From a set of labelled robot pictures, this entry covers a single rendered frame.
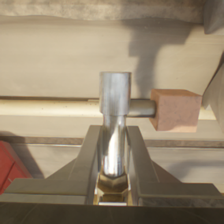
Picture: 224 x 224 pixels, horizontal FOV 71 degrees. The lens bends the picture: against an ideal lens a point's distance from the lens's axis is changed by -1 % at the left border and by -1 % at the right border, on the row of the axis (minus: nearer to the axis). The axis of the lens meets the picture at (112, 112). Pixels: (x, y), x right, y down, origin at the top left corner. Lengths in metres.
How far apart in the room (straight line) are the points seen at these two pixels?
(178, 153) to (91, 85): 0.34
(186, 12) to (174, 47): 0.05
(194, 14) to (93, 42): 0.16
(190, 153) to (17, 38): 0.51
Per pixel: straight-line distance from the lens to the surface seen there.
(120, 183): 0.17
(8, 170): 0.56
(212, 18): 0.27
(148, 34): 0.29
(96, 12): 0.28
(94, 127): 0.15
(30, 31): 0.31
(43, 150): 0.53
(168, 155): 0.53
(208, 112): 0.38
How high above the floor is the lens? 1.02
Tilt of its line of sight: 48 degrees down
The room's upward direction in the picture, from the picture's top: 178 degrees counter-clockwise
